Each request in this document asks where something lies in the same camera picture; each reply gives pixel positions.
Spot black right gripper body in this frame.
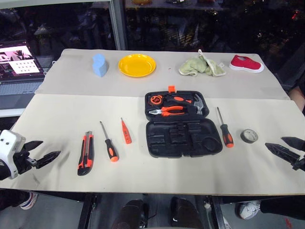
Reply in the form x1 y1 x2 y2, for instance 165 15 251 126
292 152 305 172

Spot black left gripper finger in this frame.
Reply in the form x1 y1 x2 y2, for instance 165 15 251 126
25 140 44 151
35 150 61 169

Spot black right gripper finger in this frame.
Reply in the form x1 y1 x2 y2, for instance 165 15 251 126
265 142 300 165
281 136 305 152

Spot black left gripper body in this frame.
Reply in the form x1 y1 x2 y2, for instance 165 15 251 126
13 143 39 175

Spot orange black utility knife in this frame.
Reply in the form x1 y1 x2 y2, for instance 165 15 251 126
77 130 95 177

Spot grey tape roll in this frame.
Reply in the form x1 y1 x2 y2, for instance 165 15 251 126
240 128 259 144

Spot black orange handled screwdriver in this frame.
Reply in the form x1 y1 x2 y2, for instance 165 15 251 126
216 106 234 148
99 121 119 163

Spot orange voltage tester pen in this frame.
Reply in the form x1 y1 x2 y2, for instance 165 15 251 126
120 117 132 145

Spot black plastic tool case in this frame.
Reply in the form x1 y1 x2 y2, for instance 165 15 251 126
144 85 224 158

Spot beige table cover sheet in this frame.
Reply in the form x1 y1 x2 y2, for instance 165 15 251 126
34 49 291 101
0 94 305 196

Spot white sneaker blue red stripes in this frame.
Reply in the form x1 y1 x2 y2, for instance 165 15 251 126
19 191 39 210

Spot seated bystander person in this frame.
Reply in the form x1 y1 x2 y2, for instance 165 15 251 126
288 82 305 113

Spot black table leg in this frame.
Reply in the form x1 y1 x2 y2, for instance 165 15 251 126
77 193 100 229
206 195 225 229

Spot plain white sneaker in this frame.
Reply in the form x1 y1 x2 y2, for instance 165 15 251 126
235 200 262 220

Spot open laptop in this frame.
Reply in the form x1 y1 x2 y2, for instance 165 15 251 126
0 40 46 111

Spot red shoe white sole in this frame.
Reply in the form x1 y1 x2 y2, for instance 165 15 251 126
229 54 264 73

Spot dark rounded shape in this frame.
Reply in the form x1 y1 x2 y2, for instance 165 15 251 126
170 196 203 229
112 199 150 229

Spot blue sponge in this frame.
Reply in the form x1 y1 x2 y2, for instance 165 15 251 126
92 53 110 78

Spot black orange tape measure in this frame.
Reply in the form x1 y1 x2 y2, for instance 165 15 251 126
149 94 164 106

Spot green crumpled cloth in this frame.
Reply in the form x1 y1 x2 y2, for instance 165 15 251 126
179 49 226 77

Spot yellow plate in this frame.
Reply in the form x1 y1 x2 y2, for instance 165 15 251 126
118 54 157 78

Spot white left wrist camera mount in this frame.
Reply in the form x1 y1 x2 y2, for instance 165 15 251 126
0 130 26 179

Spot claw hammer black orange handle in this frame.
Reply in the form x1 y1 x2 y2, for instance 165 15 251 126
166 94 207 115

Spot orange handled pliers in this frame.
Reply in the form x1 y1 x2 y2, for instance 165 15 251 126
149 105 187 117

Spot grey metal post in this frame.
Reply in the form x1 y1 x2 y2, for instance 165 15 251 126
109 0 128 51

